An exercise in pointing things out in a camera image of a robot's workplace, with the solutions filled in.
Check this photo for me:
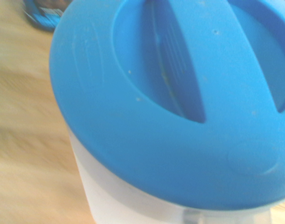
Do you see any translucent pitcher with blue lid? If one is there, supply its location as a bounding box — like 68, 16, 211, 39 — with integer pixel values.
48, 0, 285, 224

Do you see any can with blue label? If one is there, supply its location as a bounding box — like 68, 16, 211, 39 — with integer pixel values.
22, 0, 69, 33

